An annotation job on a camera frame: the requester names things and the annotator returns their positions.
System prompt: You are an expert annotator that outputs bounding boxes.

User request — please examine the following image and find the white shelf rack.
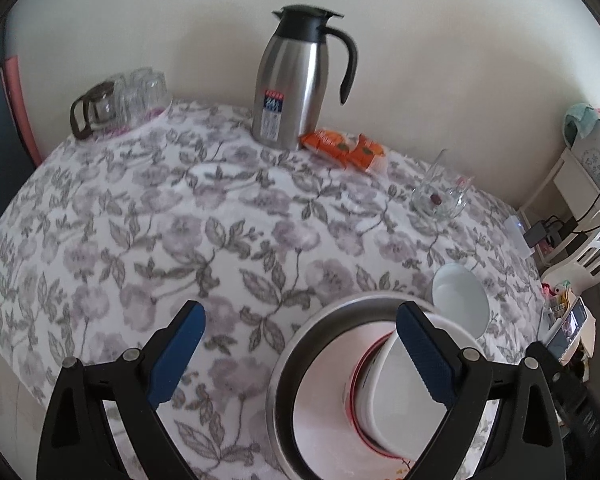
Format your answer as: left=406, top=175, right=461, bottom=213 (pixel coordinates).
left=518, top=148, right=600, bottom=292

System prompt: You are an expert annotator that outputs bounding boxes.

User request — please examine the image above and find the strawberry pattern round bowl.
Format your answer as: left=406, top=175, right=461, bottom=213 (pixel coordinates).
left=344, top=333, right=401, bottom=460

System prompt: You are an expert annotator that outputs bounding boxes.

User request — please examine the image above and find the white plate black rim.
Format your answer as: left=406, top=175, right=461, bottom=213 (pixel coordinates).
left=292, top=322, right=425, bottom=479

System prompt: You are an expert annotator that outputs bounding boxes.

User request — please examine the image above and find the smartphone on stand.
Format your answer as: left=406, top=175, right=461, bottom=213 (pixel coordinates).
left=546, top=297, right=596, bottom=365

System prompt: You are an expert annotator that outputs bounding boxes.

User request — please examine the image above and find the small light blue bowl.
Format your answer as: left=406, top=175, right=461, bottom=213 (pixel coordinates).
left=430, top=263, right=490, bottom=339

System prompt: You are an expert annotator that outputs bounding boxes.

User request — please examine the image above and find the clear glass mug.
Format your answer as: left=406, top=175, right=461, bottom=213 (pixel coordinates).
left=411, top=148, right=474, bottom=221

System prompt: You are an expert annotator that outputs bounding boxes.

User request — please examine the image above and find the upside-down clear glass cup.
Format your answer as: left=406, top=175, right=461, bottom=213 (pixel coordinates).
left=130, top=67, right=172, bottom=116

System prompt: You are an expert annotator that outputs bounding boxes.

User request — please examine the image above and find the white square bowl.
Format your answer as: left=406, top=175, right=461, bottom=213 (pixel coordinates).
left=367, top=311, right=487, bottom=453

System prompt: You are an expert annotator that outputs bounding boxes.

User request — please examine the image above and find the stainless steel thermos jug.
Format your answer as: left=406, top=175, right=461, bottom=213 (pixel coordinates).
left=251, top=4, right=358, bottom=151

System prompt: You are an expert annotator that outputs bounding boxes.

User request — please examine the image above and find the floral grey white tablecloth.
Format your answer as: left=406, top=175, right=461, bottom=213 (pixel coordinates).
left=0, top=102, right=544, bottom=479

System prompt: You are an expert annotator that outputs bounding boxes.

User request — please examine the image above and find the white power adapter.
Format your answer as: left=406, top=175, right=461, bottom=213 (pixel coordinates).
left=504, top=214, right=534, bottom=259

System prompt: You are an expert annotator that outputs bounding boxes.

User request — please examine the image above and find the glass teapot black handle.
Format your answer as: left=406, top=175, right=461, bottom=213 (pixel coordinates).
left=70, top=80, right=120, bottom=140

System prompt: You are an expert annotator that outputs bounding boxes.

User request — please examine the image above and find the orange snack packet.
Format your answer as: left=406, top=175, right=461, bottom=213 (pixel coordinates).
left=300, top=129, right=353, bottom=167
left=348, top=133, right=388, bottom=176

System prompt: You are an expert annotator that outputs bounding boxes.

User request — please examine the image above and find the orange snack packet left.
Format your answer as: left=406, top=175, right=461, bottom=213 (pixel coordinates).
left=300, top=129, right=353, bottom=167

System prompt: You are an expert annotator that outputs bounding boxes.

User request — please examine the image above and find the orange snack packet right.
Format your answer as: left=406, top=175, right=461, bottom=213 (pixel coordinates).
left=348, top=133, right=388, bottom=176

